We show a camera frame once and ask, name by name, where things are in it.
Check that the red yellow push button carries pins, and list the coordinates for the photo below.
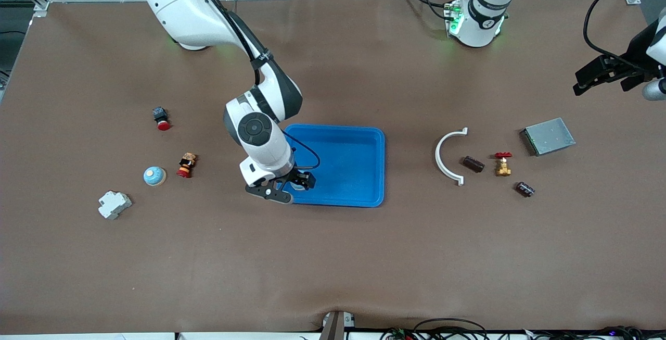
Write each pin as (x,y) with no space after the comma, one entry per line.
(186,165)

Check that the white semicircular pipe clamp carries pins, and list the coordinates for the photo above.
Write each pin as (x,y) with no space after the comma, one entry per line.
(438,155)

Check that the silver metal module box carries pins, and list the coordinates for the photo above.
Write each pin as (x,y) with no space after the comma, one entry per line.
(549,137)

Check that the dark cylindrical capacitor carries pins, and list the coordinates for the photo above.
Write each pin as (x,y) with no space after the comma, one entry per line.
(473,164)
(525,189)

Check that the brown table cover sheet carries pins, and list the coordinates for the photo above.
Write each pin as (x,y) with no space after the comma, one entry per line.
(333,256)

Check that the red button black base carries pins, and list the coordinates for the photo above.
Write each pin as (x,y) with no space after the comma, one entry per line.
(162,124)

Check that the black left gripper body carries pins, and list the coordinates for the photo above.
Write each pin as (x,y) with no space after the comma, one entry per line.
(631,57)

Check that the blue round bell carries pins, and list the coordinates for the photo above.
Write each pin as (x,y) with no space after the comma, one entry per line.
(298,187)
(154,175)

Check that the blue plastic tray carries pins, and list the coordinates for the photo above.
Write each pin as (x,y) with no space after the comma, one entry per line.
(348,163)

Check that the white circuit breaker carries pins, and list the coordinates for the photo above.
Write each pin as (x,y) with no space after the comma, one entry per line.
(113,204)

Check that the metal edge bracket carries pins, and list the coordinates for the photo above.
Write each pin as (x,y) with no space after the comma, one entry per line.
(333,329)

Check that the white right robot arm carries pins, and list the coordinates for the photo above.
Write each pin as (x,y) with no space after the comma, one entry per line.
(182,7)

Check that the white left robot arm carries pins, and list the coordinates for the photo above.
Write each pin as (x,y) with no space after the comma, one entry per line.
(476,22)

